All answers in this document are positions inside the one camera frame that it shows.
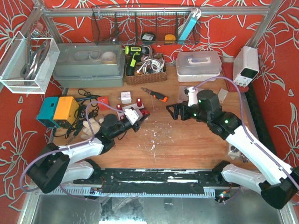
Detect white peg base plate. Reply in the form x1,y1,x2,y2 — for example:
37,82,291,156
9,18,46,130
116,103,148,125

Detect orange black handled pliers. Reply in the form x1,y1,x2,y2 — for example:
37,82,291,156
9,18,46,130
141,87,168,102

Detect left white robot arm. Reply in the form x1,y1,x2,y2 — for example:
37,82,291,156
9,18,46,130
27,114,143,193

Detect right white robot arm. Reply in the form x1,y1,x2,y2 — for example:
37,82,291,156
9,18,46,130
166,90,299,210

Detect red spring on peg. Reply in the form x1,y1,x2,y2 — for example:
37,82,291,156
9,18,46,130
116,104,123,112

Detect clear tray of red springs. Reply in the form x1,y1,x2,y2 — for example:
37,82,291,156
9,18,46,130
177,85,189,103

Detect beige work glove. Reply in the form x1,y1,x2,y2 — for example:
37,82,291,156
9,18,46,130
80,117,104,140

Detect small clear plastic bag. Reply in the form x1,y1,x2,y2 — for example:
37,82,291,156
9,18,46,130
218,89,228,104

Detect small red cube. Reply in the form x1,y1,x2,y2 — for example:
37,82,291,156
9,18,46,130
97,96,110,111

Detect white power adapter cube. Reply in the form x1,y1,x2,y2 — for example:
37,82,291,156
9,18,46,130
120,91,132,104

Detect red mat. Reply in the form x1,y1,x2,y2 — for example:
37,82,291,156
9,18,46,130
221,62,249,92

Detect brown woven basket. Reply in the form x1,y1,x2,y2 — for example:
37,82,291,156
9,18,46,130
124,65,167,85

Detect yellow box device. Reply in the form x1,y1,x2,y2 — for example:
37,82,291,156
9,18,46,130
53,96,79,129

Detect bagged small parts packet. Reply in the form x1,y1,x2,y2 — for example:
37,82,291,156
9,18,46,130
228,144,241,160

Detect white power supply unit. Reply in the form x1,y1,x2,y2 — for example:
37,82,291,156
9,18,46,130
233,46,259,88

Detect teal box device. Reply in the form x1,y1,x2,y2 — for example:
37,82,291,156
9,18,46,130
36,97,60,128

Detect yellow tape measure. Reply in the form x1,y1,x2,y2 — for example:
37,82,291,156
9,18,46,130
164,34,176,44

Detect grey translucent storage box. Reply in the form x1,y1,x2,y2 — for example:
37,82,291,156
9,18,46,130
53,43,125,88

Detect blue white power strip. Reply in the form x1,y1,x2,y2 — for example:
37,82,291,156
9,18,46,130
178,15,197,44

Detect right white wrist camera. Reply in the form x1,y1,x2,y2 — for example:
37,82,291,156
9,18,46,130
184,86,199,107

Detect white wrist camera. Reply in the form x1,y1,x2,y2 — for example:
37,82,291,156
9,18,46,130
184,86,199,107
124,108,142,125

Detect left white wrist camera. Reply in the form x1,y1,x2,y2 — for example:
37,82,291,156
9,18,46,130
124,108,142,125

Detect white plastic case with handle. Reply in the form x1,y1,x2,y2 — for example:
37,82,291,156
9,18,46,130
176,51,222,82

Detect white coiled cable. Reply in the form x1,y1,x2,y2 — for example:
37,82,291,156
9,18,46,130
137,58,166,74

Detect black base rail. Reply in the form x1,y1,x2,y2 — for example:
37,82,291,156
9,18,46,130
73,168,238,195

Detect black cable chain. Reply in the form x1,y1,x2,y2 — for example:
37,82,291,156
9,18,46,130
247,83,277,161

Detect green black cordless drill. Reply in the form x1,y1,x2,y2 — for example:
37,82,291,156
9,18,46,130
125,45,150,76

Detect black wire hanging basket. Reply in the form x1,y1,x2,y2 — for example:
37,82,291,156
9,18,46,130
91,4,201,46

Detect clear acrylic wall bin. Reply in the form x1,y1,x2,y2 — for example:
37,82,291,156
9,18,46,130
0,32,60,94

